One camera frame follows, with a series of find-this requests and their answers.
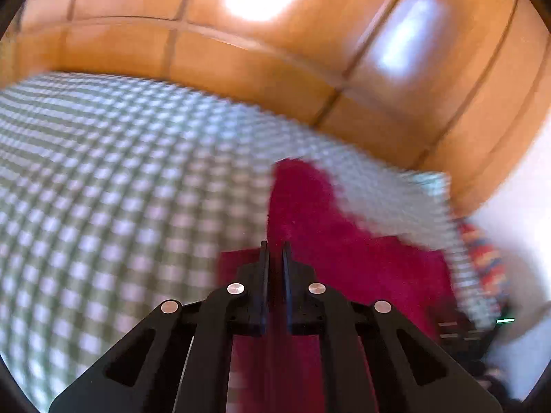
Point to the colourful striped cloth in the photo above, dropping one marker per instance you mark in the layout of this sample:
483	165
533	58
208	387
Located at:
484	254

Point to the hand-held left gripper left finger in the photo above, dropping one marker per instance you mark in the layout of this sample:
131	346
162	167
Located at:
261	284

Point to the magenta red garment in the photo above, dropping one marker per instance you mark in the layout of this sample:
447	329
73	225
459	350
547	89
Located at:
327	232

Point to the wooden panelled headboard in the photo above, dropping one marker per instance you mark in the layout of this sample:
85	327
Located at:
280	77

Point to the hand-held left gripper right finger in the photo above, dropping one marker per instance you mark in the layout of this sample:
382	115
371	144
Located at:
287	284

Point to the checkered pillow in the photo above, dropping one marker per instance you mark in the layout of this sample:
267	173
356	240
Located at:
430	189

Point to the green white checkered bed sheet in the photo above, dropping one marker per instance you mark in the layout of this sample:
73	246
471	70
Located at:
129	189

